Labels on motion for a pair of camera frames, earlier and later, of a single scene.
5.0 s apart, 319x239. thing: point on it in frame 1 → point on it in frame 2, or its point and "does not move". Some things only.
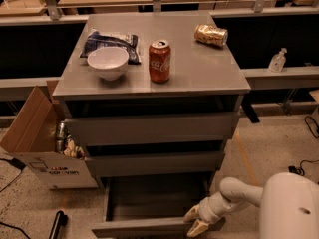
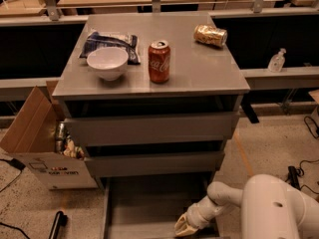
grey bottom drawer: (150, 205) does not move
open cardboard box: (32, 139) does not move
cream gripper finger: (193, 213) → (182, 219)
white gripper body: (208, 209) does not move
